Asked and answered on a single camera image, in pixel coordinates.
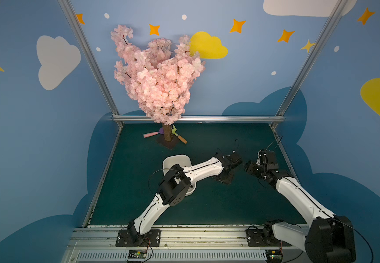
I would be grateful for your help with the left controller board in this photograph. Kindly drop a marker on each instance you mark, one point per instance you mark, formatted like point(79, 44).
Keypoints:
point(136, 255)

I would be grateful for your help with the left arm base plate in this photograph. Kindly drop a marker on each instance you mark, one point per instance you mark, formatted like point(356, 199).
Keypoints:
point(127, 239)

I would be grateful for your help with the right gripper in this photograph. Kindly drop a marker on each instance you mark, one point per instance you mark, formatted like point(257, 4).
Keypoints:
point(254, 167)

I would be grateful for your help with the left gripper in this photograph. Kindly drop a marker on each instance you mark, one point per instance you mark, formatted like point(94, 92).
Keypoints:
point(227, 176)

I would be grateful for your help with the right controller board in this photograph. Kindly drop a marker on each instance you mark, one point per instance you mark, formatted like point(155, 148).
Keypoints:
point(273, 256)

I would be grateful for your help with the green orange toy tool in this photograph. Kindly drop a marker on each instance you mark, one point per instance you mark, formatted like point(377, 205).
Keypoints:
point(174, 132)

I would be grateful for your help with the controller board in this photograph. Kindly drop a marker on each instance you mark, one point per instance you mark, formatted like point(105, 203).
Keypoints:
point(136, 255)
point(273, 256)

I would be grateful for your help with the pink cherry blossom tree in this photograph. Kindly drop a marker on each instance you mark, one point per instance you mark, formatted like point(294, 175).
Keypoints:
point(158, 78)

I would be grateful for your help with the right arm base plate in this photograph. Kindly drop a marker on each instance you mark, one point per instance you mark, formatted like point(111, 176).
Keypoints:
point(257, 238)

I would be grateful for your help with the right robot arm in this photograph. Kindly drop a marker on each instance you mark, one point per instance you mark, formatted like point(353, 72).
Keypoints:
point(327, 238)

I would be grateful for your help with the green table mat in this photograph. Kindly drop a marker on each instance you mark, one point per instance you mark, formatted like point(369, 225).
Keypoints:
point(135, 173)

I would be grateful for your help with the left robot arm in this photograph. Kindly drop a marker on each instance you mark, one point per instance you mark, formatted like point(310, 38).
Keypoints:
point(177, 182)

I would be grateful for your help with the white storage box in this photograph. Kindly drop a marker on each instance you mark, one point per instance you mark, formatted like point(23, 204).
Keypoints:
point(183, 161)

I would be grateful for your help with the pink marker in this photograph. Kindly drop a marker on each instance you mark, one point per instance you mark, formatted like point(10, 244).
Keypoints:
point(147, 135)

